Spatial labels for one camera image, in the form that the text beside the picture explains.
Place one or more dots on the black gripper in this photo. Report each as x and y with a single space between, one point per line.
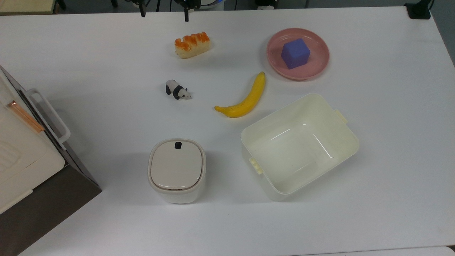
188 3

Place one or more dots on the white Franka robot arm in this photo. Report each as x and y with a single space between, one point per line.
213 3

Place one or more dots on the brown drawer cabinet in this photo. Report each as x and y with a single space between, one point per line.
46 213

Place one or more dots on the toy bread loaf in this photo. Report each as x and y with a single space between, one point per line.
192 44

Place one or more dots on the toy panda figure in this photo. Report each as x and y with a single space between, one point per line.
176 89

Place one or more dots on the pink plate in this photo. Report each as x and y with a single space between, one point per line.
277 53

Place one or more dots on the yellow banana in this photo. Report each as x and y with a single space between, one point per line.
249 101

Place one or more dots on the purple cube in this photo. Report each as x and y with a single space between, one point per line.
295 53

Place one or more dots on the yellowish wooden table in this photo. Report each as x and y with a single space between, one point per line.
25 6

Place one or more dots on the white lidded trash can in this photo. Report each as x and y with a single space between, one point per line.
176 170

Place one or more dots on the cream plastic box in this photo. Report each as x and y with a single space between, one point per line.
298 149

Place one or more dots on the cream appliance with copper strip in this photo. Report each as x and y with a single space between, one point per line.
21 160

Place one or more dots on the black table clamp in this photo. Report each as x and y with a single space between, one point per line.
418 10

